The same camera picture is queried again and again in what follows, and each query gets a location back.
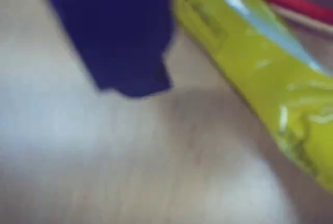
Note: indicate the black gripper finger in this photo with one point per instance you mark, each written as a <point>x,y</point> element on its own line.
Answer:
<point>112,31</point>

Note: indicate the yellow instant coffee stick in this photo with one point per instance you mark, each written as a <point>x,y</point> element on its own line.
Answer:
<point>260,65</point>

